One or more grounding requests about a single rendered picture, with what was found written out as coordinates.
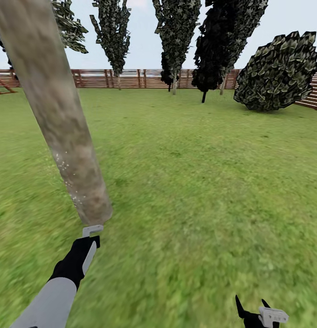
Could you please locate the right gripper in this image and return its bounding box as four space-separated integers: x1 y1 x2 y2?
235 295 280 328

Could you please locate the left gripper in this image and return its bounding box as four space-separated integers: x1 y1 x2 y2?
90 236 100 248

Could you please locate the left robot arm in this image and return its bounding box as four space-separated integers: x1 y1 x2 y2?
9 225 104 328

